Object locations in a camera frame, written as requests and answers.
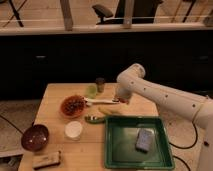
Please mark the white paper cup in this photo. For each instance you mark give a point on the white paper cup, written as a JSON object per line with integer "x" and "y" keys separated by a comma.
{"x": 73, "y": 130}

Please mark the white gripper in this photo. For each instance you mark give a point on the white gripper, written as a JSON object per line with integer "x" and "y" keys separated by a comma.
{"x": 121, "y": 92}

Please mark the small dark jar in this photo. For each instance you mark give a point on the small dark jar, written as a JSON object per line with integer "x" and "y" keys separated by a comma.
{"x": 100, "y": 83}

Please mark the wooden block brush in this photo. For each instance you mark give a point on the wooden block brush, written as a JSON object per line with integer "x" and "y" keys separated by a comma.
{"x": 46, "y": 160}

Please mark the green plastic tray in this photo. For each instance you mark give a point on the green plastic tray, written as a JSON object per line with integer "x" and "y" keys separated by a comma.
{"x": 120, "y": 139}

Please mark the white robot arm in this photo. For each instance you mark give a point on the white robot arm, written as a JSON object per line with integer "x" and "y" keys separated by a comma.
{"x": 195, "y": 108}

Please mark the green handled peeler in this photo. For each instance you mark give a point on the green handled peeler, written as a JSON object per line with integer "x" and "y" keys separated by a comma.
{"x": 94, "y": 119}

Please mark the light green cup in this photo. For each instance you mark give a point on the light green cup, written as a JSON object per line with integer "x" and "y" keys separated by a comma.
{"x": 91, "y": 91}

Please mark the dark brown bowl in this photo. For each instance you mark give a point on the dark brown bowl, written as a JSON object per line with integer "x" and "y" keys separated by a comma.
{"x": 35, "y": 138}

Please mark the small red apple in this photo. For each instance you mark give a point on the small red apple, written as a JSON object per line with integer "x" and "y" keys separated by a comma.
{"x": 122, "y": 100}

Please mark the black office chair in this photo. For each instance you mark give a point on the black office chair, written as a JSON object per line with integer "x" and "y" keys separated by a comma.
{"x": 144, "y": 12}

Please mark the orange bowl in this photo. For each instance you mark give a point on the orange bowl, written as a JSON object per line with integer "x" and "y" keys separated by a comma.
{"x": 73, "y": 106}

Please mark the white handled utensil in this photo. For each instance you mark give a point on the white handled utensil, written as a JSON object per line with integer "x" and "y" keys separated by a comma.
{"x": 100, "y": 101}

